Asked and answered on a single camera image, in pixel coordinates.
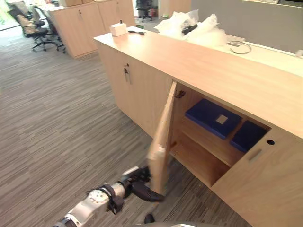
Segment black device in plastic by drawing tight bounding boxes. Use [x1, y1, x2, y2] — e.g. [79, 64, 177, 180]
[181, 23, 198, 35]

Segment long wooden office cabinet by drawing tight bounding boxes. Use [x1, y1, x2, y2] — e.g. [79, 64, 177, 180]
[92, 26, 303, 227]

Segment crumpled clear plastic wrap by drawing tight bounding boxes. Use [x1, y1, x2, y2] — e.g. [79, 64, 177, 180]
[153, 9, 229, 47]

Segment black mesh office chair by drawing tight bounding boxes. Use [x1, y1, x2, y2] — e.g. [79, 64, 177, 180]
[13, 3, 67, 54]

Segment white cardboard box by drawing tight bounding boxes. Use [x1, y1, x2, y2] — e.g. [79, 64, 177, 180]
[108, 23, 128, 37]

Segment grey desk partition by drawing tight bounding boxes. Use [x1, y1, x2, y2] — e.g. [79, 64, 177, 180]
[190, 0, 303, 55]

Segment tall wooden storage cabinet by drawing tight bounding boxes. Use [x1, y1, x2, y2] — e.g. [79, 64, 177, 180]
[47, 0, 137, 60]

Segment plain blue folder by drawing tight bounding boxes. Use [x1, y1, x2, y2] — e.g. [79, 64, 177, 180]
[230, 120, 268, 154]

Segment wooden cabinet door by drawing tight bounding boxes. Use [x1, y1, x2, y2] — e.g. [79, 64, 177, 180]
[146, 80, 178, 197]

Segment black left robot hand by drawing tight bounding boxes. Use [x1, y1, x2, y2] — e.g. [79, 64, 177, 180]
[121, 166, 166, 203]

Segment dark robot foot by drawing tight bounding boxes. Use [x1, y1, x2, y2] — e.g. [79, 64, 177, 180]
[143, 213, 156, 225]

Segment blue folder with white label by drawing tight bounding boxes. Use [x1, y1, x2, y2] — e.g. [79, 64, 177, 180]
[185, 98, 243, 140]

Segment grey cable loop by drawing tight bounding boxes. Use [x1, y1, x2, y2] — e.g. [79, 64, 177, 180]
[227, 40, 252, 55]

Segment silver recessed door handle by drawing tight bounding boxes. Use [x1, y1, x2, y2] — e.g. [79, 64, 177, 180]
[247, 148, 263, 162]

